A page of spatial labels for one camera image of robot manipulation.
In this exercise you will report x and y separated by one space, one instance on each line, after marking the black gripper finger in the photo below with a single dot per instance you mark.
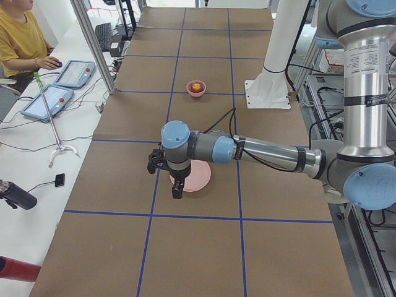
177 190

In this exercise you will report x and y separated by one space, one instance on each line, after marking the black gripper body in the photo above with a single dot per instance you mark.
179 176

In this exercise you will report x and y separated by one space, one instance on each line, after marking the pink bowl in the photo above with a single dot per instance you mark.
192 94

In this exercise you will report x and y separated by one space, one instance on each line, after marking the red apple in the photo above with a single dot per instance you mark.
196 87

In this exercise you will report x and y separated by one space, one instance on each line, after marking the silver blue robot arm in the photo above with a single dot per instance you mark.
360 166

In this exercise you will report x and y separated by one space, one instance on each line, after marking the pink plate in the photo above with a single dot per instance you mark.
199 176

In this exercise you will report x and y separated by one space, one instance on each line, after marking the small black square device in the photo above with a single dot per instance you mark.
59 180

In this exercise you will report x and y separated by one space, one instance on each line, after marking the lower blue teach pendant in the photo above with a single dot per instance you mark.
56 97

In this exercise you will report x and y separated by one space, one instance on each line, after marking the blue teach pendant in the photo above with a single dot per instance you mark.
56 97
75 74

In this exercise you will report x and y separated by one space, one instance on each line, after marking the upper blue teach pendant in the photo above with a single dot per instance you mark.
75 74

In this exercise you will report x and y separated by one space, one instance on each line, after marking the black keyboard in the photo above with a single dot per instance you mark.
103 35

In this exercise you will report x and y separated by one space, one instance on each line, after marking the metal reacher grabber stick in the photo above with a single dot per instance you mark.
60 147

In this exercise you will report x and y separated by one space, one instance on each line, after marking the black water bottle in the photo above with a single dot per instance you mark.
16 197

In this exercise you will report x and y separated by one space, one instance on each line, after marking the person in yellow shirt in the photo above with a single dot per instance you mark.
24 49

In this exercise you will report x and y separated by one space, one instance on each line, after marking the red water bottle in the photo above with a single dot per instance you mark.
12 269

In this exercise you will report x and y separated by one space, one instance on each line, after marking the white pedestal base plate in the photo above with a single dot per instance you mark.
267 91

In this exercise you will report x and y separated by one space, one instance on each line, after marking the aluminium frame post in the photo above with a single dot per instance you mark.
89 34

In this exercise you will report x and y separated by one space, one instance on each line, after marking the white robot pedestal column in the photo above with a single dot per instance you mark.
290 16

